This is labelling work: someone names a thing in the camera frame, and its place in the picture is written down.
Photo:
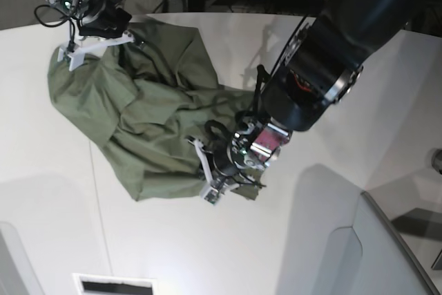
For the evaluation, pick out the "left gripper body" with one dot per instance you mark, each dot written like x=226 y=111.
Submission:
x=248 y=149

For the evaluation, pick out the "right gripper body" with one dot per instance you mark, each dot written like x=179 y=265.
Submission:
x=102 y=18

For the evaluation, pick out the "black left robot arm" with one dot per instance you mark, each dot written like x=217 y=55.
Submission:
x=318 y=66

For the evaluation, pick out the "green t-shirt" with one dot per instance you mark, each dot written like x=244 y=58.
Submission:
x=139 y=104

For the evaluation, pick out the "white label with black bar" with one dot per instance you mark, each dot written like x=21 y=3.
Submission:
x=98 y=284

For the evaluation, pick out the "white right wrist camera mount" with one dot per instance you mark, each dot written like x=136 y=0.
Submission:
x=75 y=55

